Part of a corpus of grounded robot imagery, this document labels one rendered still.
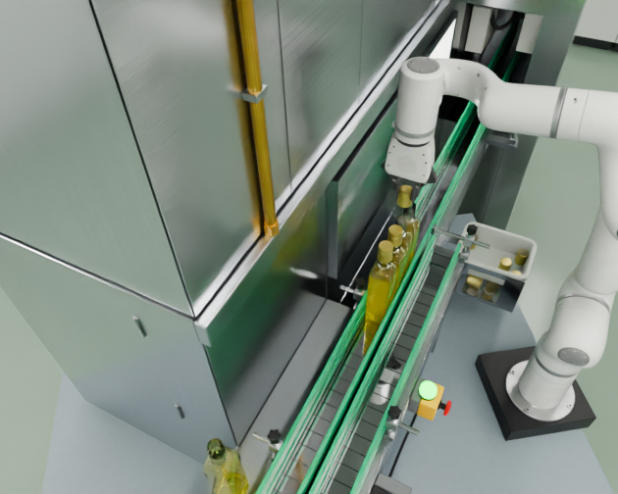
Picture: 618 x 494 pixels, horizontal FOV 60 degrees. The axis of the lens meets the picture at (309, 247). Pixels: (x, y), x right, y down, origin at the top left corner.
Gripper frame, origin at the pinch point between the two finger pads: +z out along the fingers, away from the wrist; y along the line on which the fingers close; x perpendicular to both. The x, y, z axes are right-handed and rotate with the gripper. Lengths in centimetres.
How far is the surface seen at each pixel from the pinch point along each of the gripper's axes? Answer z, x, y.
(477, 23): 13, 114, -13
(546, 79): 23, 102, 18
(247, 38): -52, -39, -13
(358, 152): -7.7, -1.4, -12.0
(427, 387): 38.8, -25.0, 19.1
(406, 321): 36.3, -10.5, 7.9
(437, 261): 36.3, 13.6, 8.7
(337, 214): 2.0, -12.7, -11.7
